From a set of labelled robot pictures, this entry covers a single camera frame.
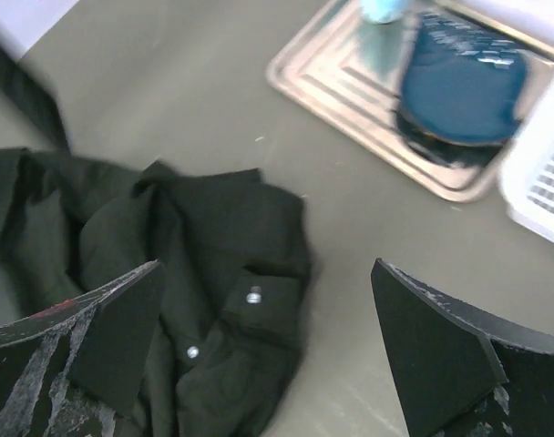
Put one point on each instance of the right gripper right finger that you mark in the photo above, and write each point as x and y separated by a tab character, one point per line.
459	370

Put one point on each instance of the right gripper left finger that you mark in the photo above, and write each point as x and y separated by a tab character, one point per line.
74	369

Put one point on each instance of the black button shirt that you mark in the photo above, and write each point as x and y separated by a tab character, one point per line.
236	261

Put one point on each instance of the white plastic basket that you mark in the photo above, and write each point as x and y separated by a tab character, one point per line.
526	178

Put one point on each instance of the dark blue plate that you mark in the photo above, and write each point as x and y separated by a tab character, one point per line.
462	82

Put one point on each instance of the steel tray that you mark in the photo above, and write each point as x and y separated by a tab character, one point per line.
347	72

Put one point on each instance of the light blue mug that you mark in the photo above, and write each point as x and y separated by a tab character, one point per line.
383	12

